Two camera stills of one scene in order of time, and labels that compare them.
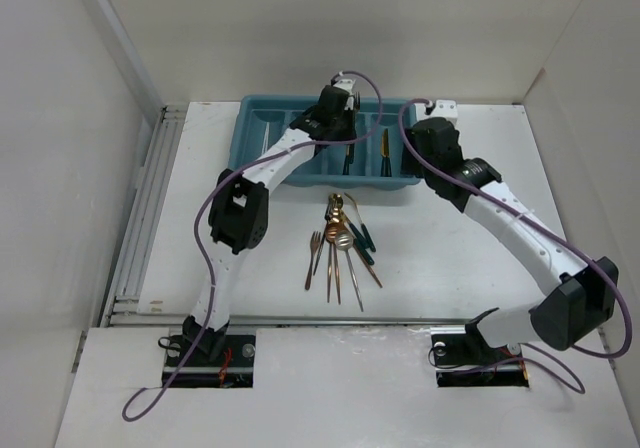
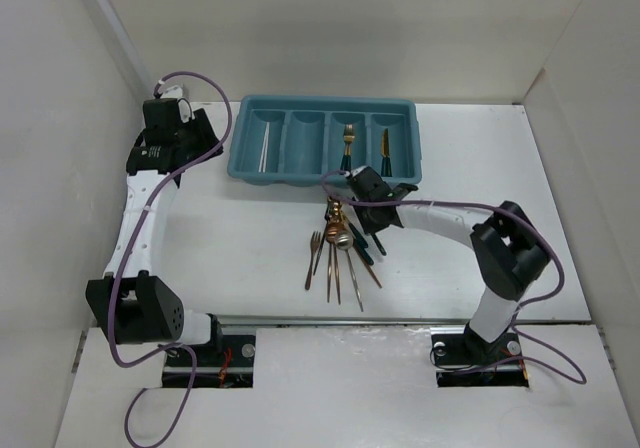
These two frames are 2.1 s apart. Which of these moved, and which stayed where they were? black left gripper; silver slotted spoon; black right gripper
Moved: black left gripper; black right gripper
Stayed: silver slotted spoon
